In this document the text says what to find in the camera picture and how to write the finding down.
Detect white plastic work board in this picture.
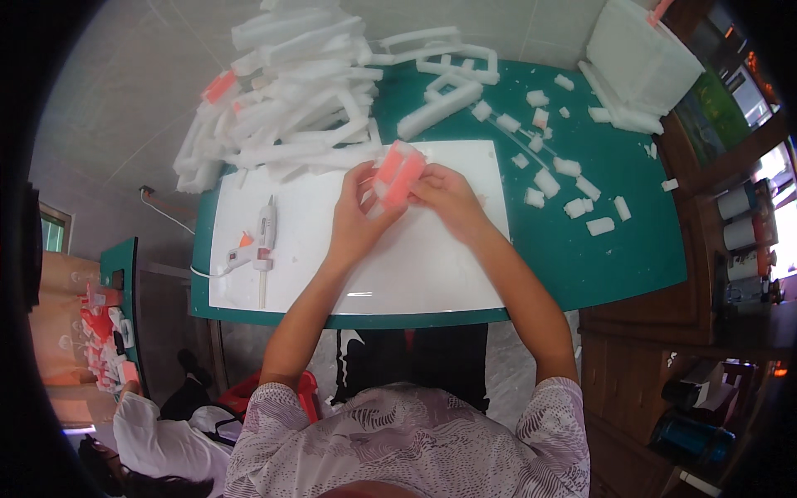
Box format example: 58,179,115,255
208,140,511,315

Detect wooden cabinet with items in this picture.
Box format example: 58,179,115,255
578,0,797,498

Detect scattered small white foam chunks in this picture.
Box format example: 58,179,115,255
471,73,680,237

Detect stack of white foam sheets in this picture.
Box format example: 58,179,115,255
577,0,707,135

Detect pink foam strip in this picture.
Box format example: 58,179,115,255
201,70,239,105

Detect red plastic stool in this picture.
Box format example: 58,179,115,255
218,370,322,425

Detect pink foam block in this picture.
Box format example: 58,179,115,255
364,140,429,220

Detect thick white foam bar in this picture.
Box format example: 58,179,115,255
396,81,484,142

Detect window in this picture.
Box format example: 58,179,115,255
39,202,73,254

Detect white wall cable with plug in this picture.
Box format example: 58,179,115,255
139,186,198,236

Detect pile of white foam strips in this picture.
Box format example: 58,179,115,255
173,0,384,194

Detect tan carton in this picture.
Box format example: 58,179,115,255
28,250,120,427

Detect green table with foam pieces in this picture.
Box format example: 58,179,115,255
78,237,148,397

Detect person's legs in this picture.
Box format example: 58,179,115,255
335,325,491,413

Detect white foam frame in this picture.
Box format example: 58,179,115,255
372,26,501,103

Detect person's right hand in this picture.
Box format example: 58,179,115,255
408,163,493,240

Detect person's left hand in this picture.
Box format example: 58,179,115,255
328,161,408,251

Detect clear glue stick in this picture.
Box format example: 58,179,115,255
487,116,556,169

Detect white hot glue gun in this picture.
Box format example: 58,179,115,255
225,195,279,310

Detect person's body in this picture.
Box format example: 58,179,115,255
224,375,591,498

